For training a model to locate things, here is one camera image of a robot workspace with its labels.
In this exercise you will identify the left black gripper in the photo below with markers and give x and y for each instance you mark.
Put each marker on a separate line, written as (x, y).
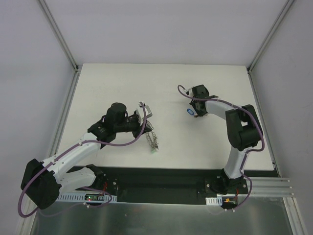
(139, 127)

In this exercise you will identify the blue key tag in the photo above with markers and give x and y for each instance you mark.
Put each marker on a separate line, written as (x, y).
(190, 112)

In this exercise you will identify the left aluminium frame rail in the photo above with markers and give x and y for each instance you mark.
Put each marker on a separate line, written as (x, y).
(69, 83)

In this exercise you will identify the right aluminium frame rail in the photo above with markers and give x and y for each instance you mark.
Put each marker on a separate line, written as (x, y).
(261, 73)

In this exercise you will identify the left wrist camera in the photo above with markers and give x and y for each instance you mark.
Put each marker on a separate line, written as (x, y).
(143, 111)

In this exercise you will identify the right white cable duct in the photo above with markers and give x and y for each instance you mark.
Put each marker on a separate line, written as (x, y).
(214, 201)

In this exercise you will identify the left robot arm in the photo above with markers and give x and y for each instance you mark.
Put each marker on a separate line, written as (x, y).
(43, 181)

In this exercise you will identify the front aluminium extrusion right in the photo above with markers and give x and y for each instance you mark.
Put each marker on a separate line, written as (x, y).
(271, 187)

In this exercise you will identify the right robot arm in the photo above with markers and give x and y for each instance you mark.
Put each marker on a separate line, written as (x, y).
(244, 132)

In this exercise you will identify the white cable duct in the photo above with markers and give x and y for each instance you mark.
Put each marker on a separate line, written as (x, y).
(86, 197)
(214, 201)

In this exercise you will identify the metal key organizer ring disc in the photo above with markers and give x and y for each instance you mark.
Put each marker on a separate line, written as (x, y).
(152, 140)

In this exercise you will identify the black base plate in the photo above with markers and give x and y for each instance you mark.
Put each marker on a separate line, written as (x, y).
(158, 185)

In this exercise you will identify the aluminium frame rail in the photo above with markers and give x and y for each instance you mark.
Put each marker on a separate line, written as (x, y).
(69, 83)
(261, 73)

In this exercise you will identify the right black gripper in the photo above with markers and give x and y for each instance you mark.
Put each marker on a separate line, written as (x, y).
(196, 109)

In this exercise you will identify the left white cable duct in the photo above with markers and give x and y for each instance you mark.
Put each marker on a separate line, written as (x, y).
(86, 197)

